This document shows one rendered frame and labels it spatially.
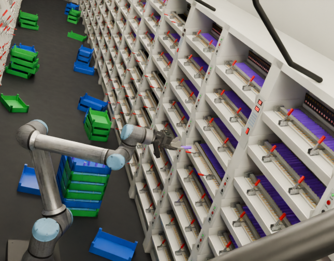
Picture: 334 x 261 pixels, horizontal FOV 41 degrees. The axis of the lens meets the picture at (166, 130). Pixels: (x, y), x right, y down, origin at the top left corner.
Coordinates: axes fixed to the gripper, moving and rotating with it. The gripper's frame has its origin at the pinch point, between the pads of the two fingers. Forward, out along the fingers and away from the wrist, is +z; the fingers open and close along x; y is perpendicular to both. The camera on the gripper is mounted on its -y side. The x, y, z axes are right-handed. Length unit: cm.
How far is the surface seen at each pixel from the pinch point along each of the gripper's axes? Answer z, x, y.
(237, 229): 18, -60, -8
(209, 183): 17.5, -17.6, -9.4
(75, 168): -41, 62, -65
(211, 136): 17.9, 4.4, 9.5
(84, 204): -25, 63, -96
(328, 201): 12, -105, 43
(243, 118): 20.7, -14.0, 32.8
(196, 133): 20.6, 29.5, -1.7
